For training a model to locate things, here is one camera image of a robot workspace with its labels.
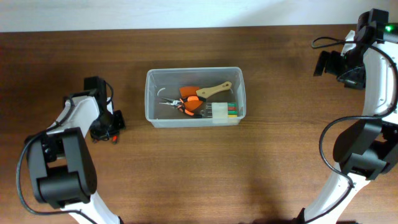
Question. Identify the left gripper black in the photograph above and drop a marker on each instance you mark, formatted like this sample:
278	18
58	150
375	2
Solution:
120	125

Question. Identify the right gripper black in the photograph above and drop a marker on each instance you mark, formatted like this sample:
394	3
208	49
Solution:
356	81

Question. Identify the small red-handled pliers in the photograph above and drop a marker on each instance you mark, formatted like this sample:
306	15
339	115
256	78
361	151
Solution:
113	139

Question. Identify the orange black long-nose pliers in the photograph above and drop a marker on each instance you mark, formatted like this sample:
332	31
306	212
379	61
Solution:
180	104

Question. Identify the orange scraper wooden handle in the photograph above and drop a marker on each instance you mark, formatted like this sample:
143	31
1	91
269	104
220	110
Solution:
203	92

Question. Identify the clear box coloured tubes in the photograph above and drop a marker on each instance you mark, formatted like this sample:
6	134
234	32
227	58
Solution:
220	110

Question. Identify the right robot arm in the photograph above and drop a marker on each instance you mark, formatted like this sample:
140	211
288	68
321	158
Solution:
368	148

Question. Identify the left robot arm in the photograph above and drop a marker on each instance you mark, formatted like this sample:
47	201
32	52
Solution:
61	170

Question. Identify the clear plastic container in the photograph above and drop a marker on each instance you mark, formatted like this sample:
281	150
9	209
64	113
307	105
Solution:
167	82

